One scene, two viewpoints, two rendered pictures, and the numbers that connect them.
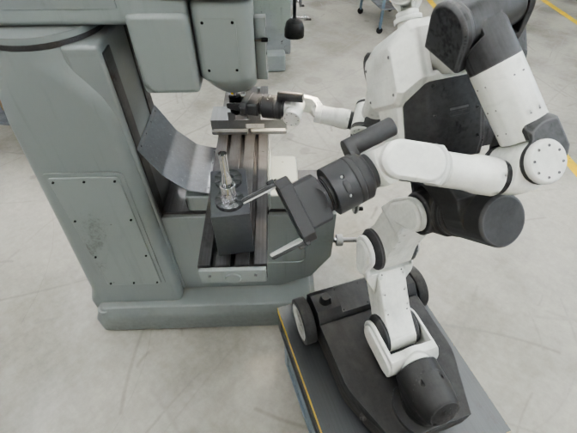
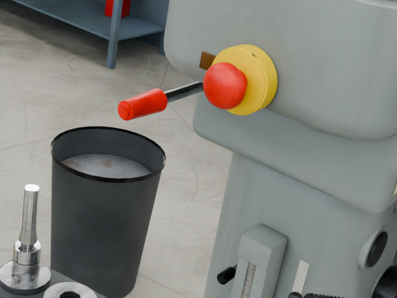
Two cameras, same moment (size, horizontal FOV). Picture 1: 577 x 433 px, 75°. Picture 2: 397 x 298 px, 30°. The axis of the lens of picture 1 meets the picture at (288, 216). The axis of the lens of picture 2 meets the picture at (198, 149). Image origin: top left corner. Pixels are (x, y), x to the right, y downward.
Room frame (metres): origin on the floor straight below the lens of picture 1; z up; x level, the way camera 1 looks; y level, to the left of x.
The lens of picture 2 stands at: (1.65, -0.55, 1.97)
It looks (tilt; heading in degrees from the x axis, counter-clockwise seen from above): 25 degrees down; 124
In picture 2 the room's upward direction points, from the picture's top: 10 degrees clockwise
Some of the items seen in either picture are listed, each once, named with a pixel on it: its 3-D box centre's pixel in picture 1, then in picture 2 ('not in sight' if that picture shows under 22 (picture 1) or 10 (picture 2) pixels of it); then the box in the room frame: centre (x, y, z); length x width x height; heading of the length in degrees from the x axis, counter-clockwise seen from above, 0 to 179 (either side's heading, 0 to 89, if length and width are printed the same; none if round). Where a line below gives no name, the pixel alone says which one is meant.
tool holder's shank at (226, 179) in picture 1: (224, 169); (29, 216); (0.85, 0.18, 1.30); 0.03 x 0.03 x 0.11
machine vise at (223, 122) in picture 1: (249, 115); not in sight; (1.56, 0.18, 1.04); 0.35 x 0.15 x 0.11; 91
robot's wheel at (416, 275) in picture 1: (411, 286); not in sight; (0.97, -0.57, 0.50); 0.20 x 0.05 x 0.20; 19
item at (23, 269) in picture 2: (228, 192); (26, 261); (0.85, 0.18, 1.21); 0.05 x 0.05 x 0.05
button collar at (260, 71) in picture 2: not in sight; (243, 79); (1.33, -0.03, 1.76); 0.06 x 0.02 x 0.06; 2
